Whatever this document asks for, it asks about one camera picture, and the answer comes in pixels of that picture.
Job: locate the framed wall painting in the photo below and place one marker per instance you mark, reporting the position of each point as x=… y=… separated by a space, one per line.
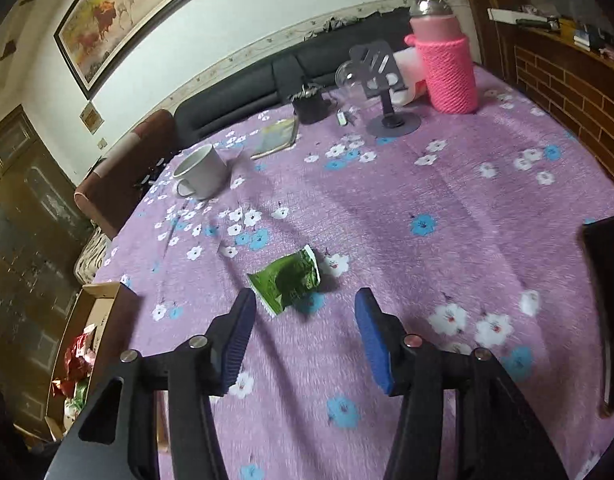
x=127 y=15

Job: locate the grey phone stand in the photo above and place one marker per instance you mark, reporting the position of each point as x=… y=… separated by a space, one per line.
x=377 y=67

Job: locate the white mug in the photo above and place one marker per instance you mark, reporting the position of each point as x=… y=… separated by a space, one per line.
x=204 y=172

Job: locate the green white candy packet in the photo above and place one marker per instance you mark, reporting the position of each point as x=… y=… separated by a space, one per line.
x=79 y=395

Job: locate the small wall plaque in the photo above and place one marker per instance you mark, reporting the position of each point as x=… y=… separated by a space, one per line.
x=92 y=117

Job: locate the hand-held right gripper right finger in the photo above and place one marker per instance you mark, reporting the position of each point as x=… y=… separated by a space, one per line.
x=377 y=340

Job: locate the small key fob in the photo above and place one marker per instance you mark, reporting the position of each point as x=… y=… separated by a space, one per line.
x=343 y=118

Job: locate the wooden brick-pattern ledge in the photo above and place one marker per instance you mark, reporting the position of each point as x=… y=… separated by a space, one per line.
x=572 y=90

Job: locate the small black pot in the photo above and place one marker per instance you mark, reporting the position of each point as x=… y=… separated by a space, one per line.
x=311 y=105

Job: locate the dark wooden cabinet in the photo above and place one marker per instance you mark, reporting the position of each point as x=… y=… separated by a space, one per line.
x=27 y=240

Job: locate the pink knitted sleeve bottle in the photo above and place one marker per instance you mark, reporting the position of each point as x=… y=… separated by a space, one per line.
x=447 y=70

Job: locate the black tablet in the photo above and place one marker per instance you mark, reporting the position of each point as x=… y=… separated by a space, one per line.
x=609 y=310

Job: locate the clear plastic cup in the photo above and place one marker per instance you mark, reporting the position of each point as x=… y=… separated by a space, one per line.
x=348 y=80

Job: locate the small dark red foil packet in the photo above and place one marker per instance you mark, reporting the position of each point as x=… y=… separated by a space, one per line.
x=62 y=388

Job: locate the black sofa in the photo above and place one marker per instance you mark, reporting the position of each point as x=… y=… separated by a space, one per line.
x=237 y=95

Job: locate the striped cushion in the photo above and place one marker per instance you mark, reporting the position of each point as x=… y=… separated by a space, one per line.
x=92 y=257

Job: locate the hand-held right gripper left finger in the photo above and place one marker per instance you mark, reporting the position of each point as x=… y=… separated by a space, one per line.
x=237 y=335

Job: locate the large dark red foil packet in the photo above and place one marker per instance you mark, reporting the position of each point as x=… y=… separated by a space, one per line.
x=79 y=355

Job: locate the brown cardboard box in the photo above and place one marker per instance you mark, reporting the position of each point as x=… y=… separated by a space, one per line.
x=107 y=305

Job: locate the white flat box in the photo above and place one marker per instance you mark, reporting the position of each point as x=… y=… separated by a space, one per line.
x=506 y=14

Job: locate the purple floral tablecloth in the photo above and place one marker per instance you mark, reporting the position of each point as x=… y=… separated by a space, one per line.
x=387 y=210

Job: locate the small green booklet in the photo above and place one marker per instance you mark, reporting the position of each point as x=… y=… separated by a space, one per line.
x=277 y=137

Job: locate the green foil snack packet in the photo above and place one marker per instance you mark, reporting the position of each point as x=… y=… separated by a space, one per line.
x=287 y=280

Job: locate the wall switch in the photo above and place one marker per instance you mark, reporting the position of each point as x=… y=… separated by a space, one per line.
x=102 y=143

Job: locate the white bowl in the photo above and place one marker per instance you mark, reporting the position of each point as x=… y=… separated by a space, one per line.
x=411 y=77

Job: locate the brown chair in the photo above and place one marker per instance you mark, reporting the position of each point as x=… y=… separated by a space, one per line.
x=127 y=175

